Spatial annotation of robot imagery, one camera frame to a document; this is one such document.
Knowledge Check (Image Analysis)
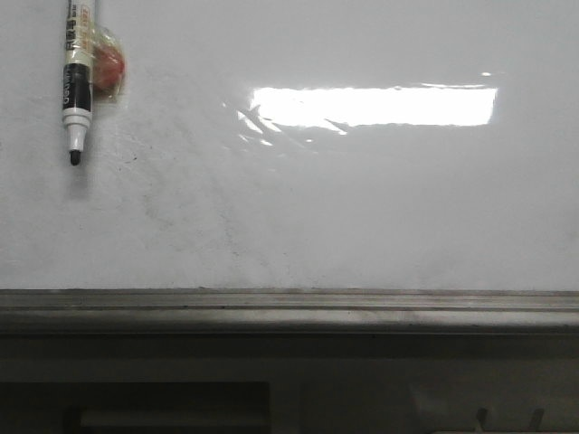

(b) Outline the red magnet taped to marker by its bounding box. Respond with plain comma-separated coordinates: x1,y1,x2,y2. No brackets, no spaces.
90,24,127,102

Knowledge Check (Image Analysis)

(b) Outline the grey metal whiteboard tray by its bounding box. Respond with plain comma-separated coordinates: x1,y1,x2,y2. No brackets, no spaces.
1,288,578,335

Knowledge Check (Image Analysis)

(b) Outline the white whiteboard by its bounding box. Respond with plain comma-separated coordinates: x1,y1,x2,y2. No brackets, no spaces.
1,1,578,290

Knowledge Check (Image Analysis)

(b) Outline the black and white whiteboard marker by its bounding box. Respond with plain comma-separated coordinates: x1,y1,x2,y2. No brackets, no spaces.
62,0,97,166

